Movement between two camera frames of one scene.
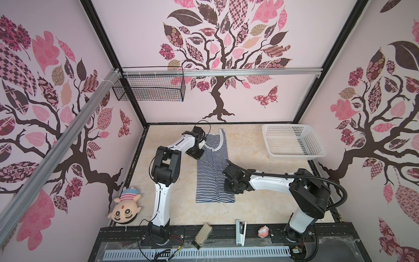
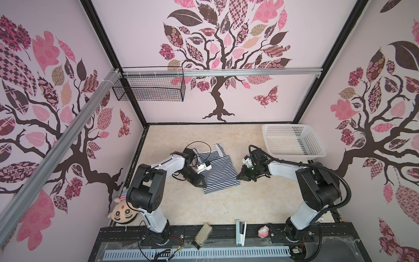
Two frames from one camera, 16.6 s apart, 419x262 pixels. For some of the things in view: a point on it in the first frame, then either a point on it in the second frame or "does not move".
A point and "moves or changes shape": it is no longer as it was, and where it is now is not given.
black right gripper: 225,184 to 243,174
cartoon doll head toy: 126,209 does not move
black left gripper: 197,155 to 198,178
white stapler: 240,230 does not move
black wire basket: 152,84 does not move
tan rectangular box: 202,236 does not move
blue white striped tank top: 210,184 moves or changes shape
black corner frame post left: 95,17 does not move
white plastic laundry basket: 292,141 does not move
